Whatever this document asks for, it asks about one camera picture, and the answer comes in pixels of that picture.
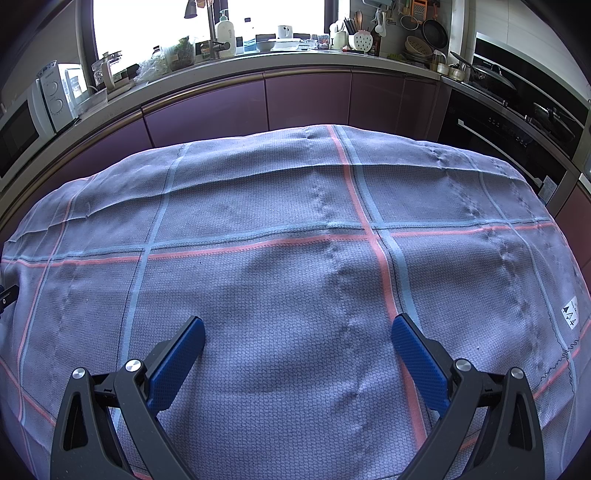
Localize grey checked cloth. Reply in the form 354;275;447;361
0;124;591;480

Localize white utensil crock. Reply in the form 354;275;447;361
330;18;349;51

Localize purple kitchen base cabinets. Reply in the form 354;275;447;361
0;65;451;232

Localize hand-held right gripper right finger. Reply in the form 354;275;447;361
390;313;546;480

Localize black hanging frying pan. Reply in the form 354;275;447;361
422;18;448;49

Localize white dotted utensil holder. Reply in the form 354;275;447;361
348;30;374;52

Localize clear plastic food container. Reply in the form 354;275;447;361
74;87;109;116

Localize white microwave oven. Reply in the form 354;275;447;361
0;62;89;183

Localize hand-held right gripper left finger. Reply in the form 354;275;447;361
50;315;206;480

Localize black built-in oven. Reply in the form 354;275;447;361
436;88;583;208

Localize steel kitchen faucet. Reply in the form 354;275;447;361
185;0;232;61

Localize dark framed kitchen window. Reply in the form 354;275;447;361
92;0;352;65

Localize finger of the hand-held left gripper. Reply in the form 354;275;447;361
0;285;20;319

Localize black wok with lid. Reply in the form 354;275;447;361
450;51;518;90

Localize pile of clear plastic bags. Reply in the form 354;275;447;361
134;36;197;84

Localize white soap pump bottle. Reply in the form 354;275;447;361
216;9;237;58

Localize white stone kitchen countertop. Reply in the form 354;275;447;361
0;48;444;195

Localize glass jar with lid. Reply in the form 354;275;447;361
92;51;125;90

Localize black cooking pot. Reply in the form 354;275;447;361
526;102;583;139

